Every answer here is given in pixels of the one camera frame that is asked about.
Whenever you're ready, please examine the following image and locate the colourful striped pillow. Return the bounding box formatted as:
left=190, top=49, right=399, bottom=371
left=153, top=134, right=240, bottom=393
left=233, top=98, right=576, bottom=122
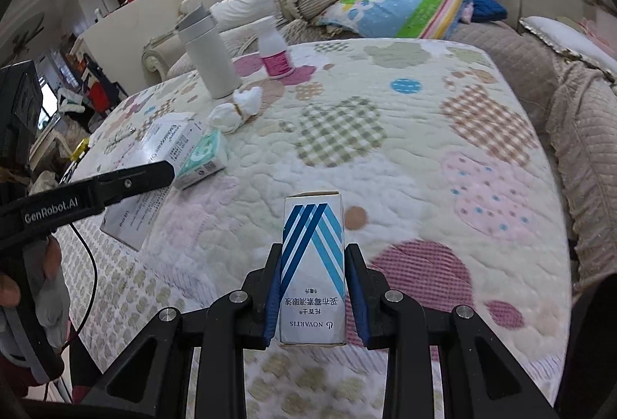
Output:
left=313, top=0, right=476, bottom=40

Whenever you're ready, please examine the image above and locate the pink folded cloth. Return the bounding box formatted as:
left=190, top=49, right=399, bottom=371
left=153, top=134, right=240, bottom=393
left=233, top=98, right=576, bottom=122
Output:
left=578, top=16, right=609, bottom=44

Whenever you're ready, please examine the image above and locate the white bottle with pink label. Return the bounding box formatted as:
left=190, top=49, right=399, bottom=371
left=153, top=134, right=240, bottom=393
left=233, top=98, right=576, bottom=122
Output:
left=255, top=16, right=295, bottom=78

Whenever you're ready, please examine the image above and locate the black cable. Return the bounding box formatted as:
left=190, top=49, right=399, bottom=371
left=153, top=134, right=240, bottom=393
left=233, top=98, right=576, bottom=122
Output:
left=70, top=219, right=98, bottom=345

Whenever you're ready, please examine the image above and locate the white pillow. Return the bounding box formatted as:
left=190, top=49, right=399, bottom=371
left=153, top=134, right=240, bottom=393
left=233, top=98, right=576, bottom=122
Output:
left=209, top=0, right=283, bottom=34

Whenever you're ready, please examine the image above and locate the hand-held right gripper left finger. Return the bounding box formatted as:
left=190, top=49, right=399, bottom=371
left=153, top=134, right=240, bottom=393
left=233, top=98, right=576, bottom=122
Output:
left=89, top=244, right=283, bottom=419

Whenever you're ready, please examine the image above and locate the person's left hand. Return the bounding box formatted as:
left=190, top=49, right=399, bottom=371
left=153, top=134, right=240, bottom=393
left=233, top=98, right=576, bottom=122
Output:
left=36, top=238, right=71, bottom=348

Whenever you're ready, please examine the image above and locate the crumpled white tissue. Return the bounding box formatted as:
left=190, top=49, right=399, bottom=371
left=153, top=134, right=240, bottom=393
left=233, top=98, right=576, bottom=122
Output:
left=208, top=86, right=264, bottom=133

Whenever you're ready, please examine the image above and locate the white cushion with gold trim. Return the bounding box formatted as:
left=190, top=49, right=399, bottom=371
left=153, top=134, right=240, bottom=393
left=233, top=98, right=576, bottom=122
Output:
left=519, top=16, right=617, bottom=80

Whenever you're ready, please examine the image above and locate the patchwork quilted table cover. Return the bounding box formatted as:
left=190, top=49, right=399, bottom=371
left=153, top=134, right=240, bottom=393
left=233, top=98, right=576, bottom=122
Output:
left=53, top=38, right=574, bottom=419

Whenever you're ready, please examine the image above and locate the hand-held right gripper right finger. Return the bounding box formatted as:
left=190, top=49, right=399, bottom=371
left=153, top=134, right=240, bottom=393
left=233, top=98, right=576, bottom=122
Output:
left=346, top=244, right=560, bottom=419

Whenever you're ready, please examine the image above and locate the white box with blue stripes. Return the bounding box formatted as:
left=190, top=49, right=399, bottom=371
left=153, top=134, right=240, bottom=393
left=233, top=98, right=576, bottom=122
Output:
left=280, top=191, right=347, bottom=346

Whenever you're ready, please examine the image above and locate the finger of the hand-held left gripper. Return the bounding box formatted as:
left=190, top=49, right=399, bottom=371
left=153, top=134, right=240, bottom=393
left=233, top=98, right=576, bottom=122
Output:
left=95, top=159, right=175, bottom=210

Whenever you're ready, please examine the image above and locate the white thermos bottle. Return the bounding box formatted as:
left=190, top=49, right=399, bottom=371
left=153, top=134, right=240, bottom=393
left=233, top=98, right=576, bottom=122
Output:
left=174, top=4, right=243, bottom=100

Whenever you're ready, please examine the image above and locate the small teal tissue pack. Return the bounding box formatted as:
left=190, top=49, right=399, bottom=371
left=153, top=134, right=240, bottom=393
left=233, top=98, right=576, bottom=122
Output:
left=172, top=130, right=227, bottom=191

